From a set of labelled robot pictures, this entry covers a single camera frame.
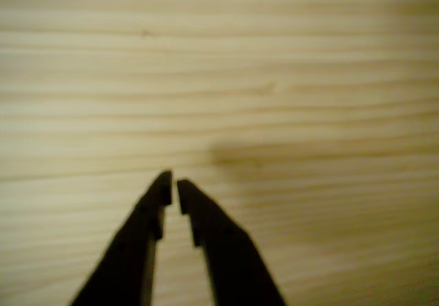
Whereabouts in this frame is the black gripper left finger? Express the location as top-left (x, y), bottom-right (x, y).
top-left (70, 170), bottom-right (173, 306)

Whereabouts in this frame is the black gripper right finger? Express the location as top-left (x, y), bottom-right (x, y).
top-left (176, 178), bottom-right (287, 306)

